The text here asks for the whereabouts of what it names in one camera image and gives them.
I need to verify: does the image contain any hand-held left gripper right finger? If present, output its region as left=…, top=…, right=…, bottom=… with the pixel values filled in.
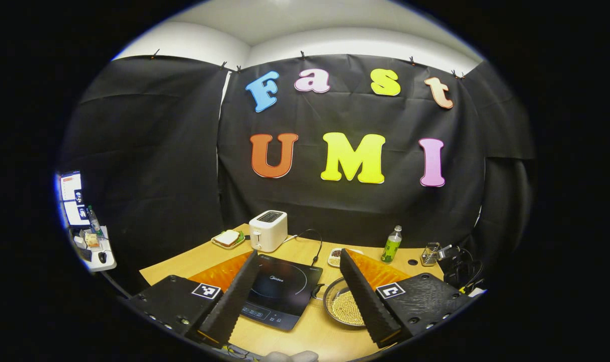
left=340, top=248, right=475, bottom=349

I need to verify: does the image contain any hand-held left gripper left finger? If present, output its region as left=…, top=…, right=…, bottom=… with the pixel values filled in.
left=126, top=250, right=260, bottom=350

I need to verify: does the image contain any stainless steel pot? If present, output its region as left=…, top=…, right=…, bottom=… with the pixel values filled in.
left=311, top=277, right=368, bottom=331

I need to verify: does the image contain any black induction cooktop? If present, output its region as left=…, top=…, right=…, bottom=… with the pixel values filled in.
left=240, top=254, right=323, bottom=331

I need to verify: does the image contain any pile of soybeans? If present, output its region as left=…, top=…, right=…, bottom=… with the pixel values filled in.
left=331, top=290, right=366, bottom=326

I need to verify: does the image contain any white divided bean dish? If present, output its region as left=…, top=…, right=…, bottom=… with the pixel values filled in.
left=327, top=247, right=364, bottom=268

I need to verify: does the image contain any green plate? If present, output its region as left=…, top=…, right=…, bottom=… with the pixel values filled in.
left=211, top=230, right=246, bottom=250

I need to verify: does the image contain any green label drink bottle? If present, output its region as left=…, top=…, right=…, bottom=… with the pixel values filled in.
left=380, top=225, right=403, bottom=264

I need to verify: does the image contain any sandwich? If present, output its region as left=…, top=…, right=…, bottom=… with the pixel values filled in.
left=214, top=230, right=241, bottom=247

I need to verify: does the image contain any white toaster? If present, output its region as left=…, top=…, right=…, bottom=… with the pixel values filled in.
left=248, top=210, right=289, bottom=253

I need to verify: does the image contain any white side desk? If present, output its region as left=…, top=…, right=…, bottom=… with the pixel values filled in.
left=72, top=225, right=117, bottom=273

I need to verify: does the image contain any computer monitor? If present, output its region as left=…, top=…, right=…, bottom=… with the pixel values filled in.
left=58, top=170, right=90, bottom=228

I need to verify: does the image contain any black power cable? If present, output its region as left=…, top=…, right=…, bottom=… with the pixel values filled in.
left=284, top=229, right=324, bottom=267

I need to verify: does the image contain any metal wire utensil holder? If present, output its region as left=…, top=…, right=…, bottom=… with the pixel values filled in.
left=420, top=242, right=442, bottom=267

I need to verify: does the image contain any black cable bundle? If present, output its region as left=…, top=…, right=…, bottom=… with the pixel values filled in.
left=443, top=245, right=486, bottom=295

